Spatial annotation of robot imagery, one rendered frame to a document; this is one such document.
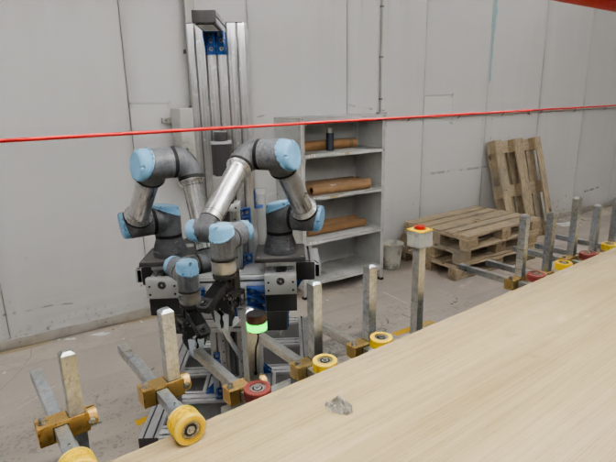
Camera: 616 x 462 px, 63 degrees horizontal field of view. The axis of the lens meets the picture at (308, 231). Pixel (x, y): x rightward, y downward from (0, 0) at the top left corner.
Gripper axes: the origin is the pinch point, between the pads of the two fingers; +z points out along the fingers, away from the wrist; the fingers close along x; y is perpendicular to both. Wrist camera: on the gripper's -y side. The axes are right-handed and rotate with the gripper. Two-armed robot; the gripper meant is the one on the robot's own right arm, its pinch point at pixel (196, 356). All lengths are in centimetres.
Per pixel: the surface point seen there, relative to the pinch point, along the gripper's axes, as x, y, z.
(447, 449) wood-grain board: -22, -92, -7
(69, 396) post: 47, -33, -20
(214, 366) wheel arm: 0.7, -15.7, -3.4
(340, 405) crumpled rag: -12, -65, -9
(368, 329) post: -52, -33, -7
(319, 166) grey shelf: -226, 216, -26
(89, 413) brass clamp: 43, -33, -14
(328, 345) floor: -141, 99, 83
